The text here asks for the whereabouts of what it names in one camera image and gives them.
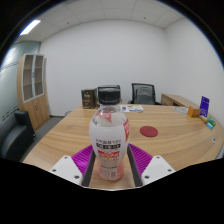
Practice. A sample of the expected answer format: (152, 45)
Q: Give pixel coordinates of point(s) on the small yellow packet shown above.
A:
(203, 118)

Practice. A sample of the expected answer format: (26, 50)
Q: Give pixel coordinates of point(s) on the black mesh office chair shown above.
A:
(144, 94)

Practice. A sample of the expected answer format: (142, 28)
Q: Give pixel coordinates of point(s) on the wooden tissue box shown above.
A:
(194, 112)

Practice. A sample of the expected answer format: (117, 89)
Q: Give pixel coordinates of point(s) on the small blue packet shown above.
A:
(209, 125)

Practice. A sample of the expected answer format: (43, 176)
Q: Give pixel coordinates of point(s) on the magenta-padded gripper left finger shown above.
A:
(75, 166)

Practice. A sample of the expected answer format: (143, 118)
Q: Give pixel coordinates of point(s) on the green packet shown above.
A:
(211, 121)

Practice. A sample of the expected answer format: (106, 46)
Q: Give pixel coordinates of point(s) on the flat round red coaster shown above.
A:
(149, 131)

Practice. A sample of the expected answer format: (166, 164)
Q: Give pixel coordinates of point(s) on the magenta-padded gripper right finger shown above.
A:
(150, 166)

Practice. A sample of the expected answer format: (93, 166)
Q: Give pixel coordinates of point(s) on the wooden shelf cabinet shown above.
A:
(36, 106)

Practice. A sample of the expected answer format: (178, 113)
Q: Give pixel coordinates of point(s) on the black leather sofa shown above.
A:
(13, 136)

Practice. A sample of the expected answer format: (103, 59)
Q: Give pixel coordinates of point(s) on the purple standing card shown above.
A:
(204, 106)

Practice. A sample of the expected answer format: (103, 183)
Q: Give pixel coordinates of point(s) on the clear bottle with black cap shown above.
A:
(109, 136)

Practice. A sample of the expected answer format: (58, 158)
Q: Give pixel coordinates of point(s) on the rectangular ceiling light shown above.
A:
(30, 27)

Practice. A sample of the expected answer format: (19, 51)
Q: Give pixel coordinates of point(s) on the wooden side desk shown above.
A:
(178, 100)

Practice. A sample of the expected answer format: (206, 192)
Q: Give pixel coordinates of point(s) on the small dark brown box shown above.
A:
(88, 98)

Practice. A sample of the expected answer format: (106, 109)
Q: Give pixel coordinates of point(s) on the grey office chair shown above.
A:
(103, 86)

